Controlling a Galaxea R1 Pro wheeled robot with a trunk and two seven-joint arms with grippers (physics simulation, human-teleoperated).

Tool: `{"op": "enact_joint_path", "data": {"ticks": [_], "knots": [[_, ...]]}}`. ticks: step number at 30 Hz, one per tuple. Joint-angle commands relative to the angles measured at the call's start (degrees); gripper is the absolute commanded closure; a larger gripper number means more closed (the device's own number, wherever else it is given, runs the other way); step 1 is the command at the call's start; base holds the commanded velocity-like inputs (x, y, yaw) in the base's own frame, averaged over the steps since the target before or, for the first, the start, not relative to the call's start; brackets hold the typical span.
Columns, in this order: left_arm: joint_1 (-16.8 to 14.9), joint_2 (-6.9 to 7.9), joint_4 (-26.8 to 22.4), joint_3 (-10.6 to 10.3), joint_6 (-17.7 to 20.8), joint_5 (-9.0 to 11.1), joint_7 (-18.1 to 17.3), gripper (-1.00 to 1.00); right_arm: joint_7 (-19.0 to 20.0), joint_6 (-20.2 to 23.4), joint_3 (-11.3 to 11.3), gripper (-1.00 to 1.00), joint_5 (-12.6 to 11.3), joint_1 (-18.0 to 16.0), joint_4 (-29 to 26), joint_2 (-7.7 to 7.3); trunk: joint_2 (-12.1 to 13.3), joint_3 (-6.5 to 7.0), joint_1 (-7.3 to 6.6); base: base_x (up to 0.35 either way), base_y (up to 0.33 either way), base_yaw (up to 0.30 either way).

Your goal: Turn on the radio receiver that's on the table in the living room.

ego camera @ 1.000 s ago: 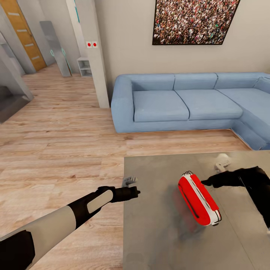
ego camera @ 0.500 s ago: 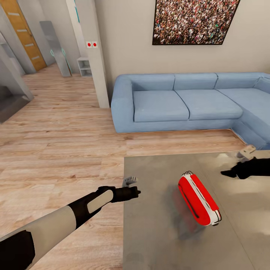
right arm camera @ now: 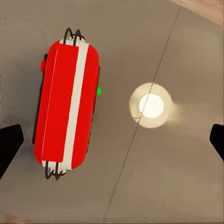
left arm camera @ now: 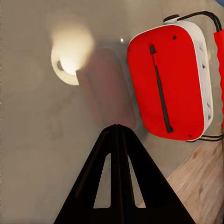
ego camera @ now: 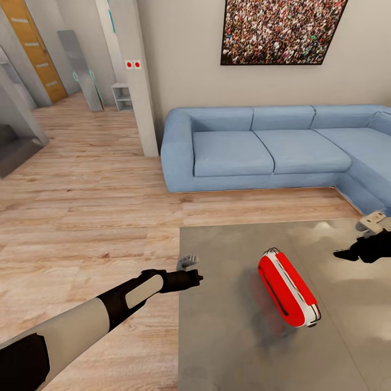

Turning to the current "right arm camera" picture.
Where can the radio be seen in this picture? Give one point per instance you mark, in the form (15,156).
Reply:
(66,104)

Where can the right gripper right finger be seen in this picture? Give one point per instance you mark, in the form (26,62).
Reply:
(217,139)

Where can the coffee table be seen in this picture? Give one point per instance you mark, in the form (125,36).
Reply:
(149,159)

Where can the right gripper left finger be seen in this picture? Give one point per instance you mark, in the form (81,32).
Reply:
(11,139)

